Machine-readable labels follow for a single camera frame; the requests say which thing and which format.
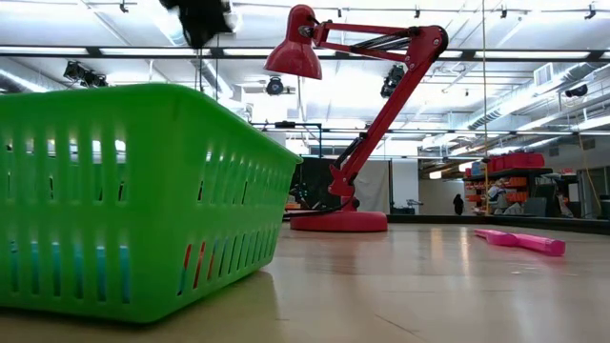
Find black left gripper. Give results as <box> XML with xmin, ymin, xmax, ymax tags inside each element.
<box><xmin>158</xmin><ymin>0</ymin><xmax>235</xmax><ymax>50</ymax></box>

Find green plastic basket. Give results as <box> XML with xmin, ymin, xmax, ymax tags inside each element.
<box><xmin>0</xmin><ymin>83</ymin><xmax>303</xmax><ymax>324</ymax></box>

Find red highlighter marker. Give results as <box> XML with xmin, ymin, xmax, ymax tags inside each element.
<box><xmin>179</xmin><ymin>241</ymin><xmax>216</xmax><ymax>291</ymax></box>

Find red desk lamp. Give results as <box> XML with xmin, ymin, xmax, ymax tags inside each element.
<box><xmin>263</xmin><ymin>4</ymin><xmax>450</xmax><ymax>233</ymax></box>

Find blue highlighter marker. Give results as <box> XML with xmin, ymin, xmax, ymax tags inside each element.
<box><xmin>9</xmin><ymin>240</ymin><xmax>131</xmax><ymax>305</ymax></box>

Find black ceiling spotlight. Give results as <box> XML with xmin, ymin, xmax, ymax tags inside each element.
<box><xmin>265</xmin><ymin>76</ymin><xmax>286</xmax><ymax>97</ymax></box>
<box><xmin>379</xmin><ymin>64</ymin><xmax>407</xmax><ymax>100</ymax></box>

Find black cabinet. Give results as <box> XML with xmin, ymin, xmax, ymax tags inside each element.
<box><xmin>289</xmin><ymin>156</ymin><xmax>333</xmax><ymax>211</ymax></box>

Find white panel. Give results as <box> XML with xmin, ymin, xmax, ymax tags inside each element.
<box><xmin>355</xmin><ymin>159</ymin><xmax>393</xmax><ymax>215</ymax></box>

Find black ceiling cylinder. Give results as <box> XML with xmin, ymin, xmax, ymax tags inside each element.
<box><xmin>563</xmin><ymin>83</ymin><xmax>590</xmax><ymax>99</ymax></box>

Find black lamp power cable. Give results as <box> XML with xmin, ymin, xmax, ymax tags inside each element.
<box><xmin>283</xmin><ymin>196</ymin><xmax>357</xmax><ymax>221</ymax></box>

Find black aluminium table frame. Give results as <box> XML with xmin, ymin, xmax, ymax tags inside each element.
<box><xmin>386</xmin><ymin>212</ymin><xmax>610</xmax><ymax>236</ymax></box>

